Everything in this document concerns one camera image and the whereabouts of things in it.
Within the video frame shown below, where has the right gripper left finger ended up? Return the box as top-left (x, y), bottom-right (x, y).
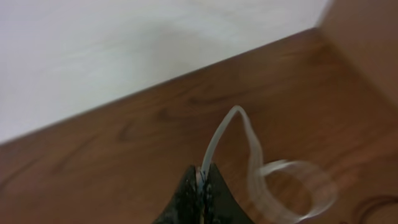
top-left (152, 166), bottom-right (200, 224)

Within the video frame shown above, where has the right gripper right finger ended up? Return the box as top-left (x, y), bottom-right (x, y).
top-left (203, 164), bottom-right (254, 224)

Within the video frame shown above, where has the white usb cable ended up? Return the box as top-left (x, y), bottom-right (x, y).
top-left (200, 105), bottom-right (338, 224)

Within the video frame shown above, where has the black usb cable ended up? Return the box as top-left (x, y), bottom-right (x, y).
top-left (354, 195), bottom-right (398, 224)

